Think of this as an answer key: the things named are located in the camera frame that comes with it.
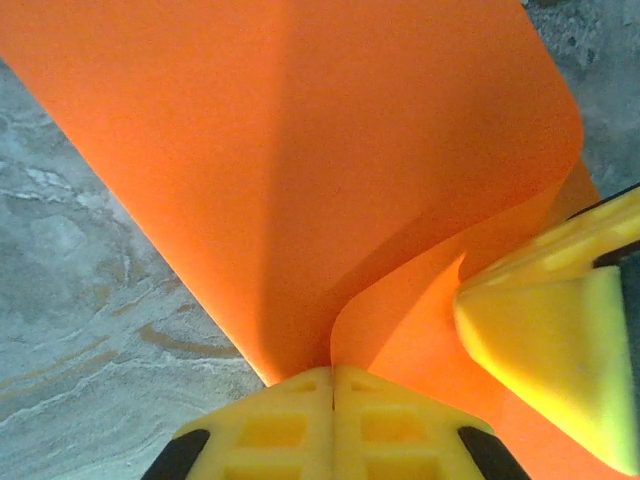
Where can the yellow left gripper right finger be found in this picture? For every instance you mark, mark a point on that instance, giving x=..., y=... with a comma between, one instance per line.
x=400, y=435

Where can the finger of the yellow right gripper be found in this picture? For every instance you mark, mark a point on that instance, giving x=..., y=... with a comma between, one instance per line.
x=550, y=340

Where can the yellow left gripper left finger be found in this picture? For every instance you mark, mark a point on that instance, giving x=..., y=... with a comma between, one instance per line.
x=280, y=430

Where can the orange paper sheet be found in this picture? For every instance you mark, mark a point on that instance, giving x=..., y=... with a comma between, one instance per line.
x=300, y=150

